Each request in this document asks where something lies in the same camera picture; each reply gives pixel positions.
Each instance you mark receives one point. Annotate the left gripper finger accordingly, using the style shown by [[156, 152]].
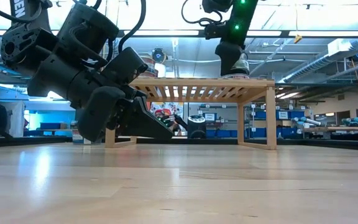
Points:
[[145, 124]]

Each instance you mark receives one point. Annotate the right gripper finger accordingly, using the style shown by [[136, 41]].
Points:
[[228, 69]]

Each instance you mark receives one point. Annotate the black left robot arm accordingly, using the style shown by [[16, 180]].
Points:
[[23, 43]]

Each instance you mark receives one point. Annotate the blue white robot arm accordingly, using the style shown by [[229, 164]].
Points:
[[306, 122], [356, 121]]

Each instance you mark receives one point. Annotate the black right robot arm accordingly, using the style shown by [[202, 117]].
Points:
[[239, 18]]

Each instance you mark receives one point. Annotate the wooden slatted shelf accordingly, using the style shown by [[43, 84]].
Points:
[[204, 82]]

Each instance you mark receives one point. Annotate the grey partition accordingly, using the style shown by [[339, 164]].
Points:
[[15, 118]]

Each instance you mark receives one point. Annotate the yellow hanging tag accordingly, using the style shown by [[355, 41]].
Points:
[[297, 39]]

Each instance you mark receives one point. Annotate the blue storage bin rack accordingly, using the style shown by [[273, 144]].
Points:
[[291, 114]]

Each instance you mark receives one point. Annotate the background wooden table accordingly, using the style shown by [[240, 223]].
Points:
[[340, 129]]

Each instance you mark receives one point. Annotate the blue ceiling-mounted device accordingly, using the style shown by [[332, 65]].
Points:
[[356, 57]]

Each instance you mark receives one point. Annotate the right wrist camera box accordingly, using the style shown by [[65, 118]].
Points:
[[216, 31]]

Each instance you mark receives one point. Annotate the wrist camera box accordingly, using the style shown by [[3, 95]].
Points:
[[126, 65], [216, 31]]

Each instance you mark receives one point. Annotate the colourful wall poster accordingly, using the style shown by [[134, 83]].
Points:
[[175, 107]]

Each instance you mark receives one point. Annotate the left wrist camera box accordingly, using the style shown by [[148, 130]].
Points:
[[126, 65]]

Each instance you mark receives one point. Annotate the grey ceiling duct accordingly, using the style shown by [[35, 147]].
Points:
[[309, 68]]

